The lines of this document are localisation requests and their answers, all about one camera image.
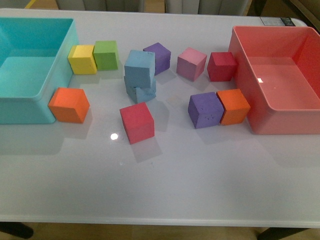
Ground light blue foam block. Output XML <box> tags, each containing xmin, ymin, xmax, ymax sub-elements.
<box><xmin>124</xmin><ymin>50</ymin><xmax>155</xmax><ymax>88</ymax></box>
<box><xmin>124</xmin><ymin>76</ymin><xmax>157</xmax><ymax>104</ymax></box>

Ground red foam block front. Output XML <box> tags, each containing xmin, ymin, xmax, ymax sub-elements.
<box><xmin>119</xmin><ymin>102</ymin><xmax>155</xmax><ymax>145</ymax></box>

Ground purple foam block front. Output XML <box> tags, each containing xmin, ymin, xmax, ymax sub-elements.
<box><xmin>187</xmin><ymin>92</ymin><xmax>224</xmax><ymax>129</ymax></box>

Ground purple foam block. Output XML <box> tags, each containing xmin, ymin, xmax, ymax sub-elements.
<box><xmin>143</xmin><ymin>42</ymin><xmax>171</xmax><ymax>75</ymax></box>
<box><xmin>187</xmin><ymin>92</ymin><xmax>224</xmax><ymax>129</ymax></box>

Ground pink foam block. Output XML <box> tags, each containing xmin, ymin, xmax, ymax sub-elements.
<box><xmin>176</xmin><ymin>47</ymin><xmax>207</xmax><ymax>82</ymax></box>

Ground purple foam block back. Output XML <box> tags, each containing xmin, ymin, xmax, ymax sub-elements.
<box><xmin>143</xmin><ymin>42</ymin><xmax>171</xmax><ymax>75</ymax></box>

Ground orange foam block right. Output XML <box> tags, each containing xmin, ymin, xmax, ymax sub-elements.
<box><xmin>216</xmin><ymin>88</ymin><xmax>251</xmax><ymax>126</ymax></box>

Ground dark red foam block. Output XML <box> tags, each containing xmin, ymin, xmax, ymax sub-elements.
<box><xmin>207</xmin><ymin>52</ymin><xmax>238</xmax><ymax>82</ymax></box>

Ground green foam block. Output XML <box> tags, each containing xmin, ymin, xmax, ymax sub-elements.
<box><xmin>93</xmin><ymin>40</ymin><xmax>119</xmax><ymax>71</ymax></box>

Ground orange foam block near bin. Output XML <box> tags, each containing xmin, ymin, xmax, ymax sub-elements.
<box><xmin>48</xmin><ymin>87</ymin><xmax>90</xmax><ymax>124</ymax></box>

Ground yellow foam block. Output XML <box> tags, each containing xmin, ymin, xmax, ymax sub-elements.
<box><xmin>67</xmin><ymin>45</ymin><xmax>97</xmax><ymax>75</ymax></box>

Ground pink plastic bin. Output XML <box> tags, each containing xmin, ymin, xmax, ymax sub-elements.
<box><xmin>228</xmin><ymin>26</ymin><xmax>320</xmax><ymax>135</ymax></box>

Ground turquoise plastic bin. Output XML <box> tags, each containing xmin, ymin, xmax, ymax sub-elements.
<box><xmin>0</xmin><ymin>17</ymin><xmax>79</xmax><ymax>124</ymax></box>

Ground table label sticker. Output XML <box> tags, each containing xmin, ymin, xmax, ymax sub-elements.
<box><xmin>260</xmin><ymin>16</ymin><xmax>296</xmax><ymax>27</ymax></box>

